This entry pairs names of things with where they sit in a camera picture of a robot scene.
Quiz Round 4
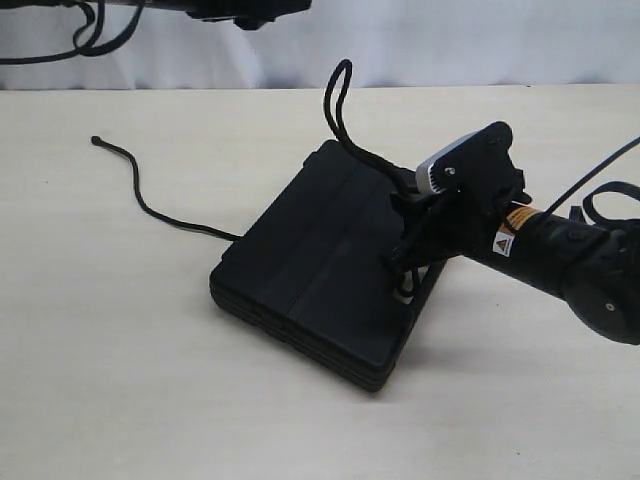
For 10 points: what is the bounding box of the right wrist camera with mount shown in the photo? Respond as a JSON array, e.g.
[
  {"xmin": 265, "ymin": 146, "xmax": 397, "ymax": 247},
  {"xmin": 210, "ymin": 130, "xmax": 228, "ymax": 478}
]
[{"xmin": 415, "ymin": 121, "xmax": 515, "ymax": 196}]

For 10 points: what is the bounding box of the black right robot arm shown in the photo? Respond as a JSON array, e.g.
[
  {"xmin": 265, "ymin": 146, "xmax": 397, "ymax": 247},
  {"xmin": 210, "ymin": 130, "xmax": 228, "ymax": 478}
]
[{"xmin": 386, "ymin": 166, "xmax": 639, "ymax": 345}]

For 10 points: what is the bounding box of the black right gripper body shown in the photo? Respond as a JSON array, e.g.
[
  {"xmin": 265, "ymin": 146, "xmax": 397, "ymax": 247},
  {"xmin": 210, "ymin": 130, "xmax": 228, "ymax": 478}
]
[{"xmin": 383, "ymin": 164, "xmax": 530, "ymax": 273}]

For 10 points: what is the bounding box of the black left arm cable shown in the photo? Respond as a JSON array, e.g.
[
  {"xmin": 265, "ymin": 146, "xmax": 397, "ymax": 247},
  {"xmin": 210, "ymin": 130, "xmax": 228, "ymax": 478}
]
[{"xmin": 0, "ymin": 0, "xmax": 146, "ymax": 65}]

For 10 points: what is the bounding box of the black cord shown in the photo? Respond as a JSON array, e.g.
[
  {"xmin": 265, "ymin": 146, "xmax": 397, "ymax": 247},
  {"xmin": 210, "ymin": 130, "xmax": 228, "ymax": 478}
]
[{"xmin": 90, "ymin": 58, "xmax": 426, "ymax": 301}]

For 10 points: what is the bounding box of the black plastic carrying case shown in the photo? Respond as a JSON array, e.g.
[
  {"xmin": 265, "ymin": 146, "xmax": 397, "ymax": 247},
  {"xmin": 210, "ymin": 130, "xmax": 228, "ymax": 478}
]
[{"xmin": 209, "ymin": 140, "xmax": 443, "ymax": 393}]

